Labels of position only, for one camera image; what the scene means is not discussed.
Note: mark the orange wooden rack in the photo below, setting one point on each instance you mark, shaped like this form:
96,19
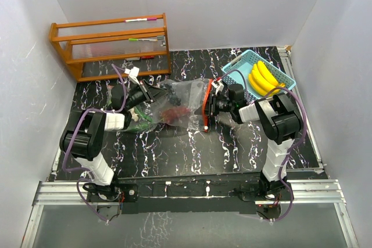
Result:
85,42

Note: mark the aluminium frame rail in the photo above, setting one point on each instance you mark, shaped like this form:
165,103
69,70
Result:
304,190

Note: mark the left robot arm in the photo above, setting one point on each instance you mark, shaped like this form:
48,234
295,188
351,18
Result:
82,137

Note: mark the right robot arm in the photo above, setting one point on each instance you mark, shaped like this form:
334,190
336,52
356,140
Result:
281,122

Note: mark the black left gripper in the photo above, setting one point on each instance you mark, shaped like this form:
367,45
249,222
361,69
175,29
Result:
150,93

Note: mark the clear bag with green food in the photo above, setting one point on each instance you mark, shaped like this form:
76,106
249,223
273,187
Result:
140,120

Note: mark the dark fake grape bunch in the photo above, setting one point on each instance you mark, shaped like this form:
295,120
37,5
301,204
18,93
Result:
172,97

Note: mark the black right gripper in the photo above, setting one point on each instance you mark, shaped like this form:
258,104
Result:
213,100

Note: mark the clear zip bag red seal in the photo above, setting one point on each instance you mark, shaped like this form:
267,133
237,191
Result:
192,94

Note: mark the light blue plastic basket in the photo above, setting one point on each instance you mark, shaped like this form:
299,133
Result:
237,71

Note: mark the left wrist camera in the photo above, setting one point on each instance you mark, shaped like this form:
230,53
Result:
132,75

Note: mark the yellow fake banana bunch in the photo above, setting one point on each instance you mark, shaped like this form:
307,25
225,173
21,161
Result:
262,80

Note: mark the red fake grape bunch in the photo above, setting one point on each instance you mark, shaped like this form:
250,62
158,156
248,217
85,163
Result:
173,114

